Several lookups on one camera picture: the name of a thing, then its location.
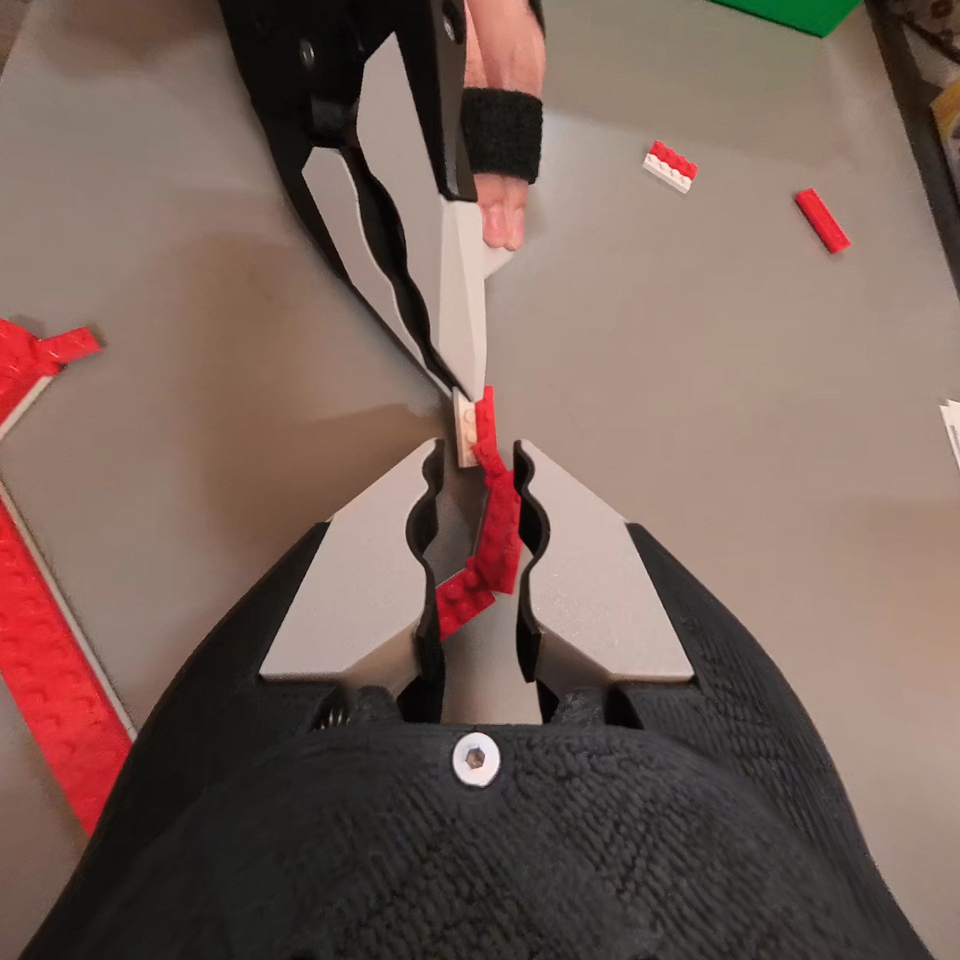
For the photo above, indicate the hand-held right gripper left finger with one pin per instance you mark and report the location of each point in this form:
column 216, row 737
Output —
column 352, row 600

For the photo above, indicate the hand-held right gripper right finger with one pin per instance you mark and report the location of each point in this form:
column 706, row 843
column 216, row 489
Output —
column 600, row 600

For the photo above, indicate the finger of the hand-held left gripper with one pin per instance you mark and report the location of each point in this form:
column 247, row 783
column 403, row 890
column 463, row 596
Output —
column 341, row 217
column 461, row 300

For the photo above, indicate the red lego plate assembly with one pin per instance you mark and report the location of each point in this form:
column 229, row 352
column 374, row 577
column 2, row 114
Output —
column 499, row 525

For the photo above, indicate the white lego plate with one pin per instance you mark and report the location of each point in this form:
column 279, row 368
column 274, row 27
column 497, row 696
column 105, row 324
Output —
column 463, row 442

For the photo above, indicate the red and white lego brick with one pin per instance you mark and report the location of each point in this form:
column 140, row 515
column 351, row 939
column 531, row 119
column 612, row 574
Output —
column 670, row 166

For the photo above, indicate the small red lego plate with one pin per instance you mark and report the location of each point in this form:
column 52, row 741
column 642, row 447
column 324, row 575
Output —
column 823, row 220

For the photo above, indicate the lego set box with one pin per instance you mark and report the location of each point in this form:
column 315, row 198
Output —
column 949, row 116

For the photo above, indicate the person's left hand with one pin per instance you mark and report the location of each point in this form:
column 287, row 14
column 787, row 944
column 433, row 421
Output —
column 502, row 217

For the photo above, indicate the plastic-wrapped paper sheet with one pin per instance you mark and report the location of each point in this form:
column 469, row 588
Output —
column 952, row 431

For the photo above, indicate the green plastic bin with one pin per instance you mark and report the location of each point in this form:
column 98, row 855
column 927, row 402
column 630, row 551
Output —
column 787, row 13

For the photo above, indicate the brown patterned handbag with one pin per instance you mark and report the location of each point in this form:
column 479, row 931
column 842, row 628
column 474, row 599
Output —
column 934, row 37

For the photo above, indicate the large red lego frame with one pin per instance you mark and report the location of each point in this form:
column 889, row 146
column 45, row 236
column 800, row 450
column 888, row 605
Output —
column 52, row 637

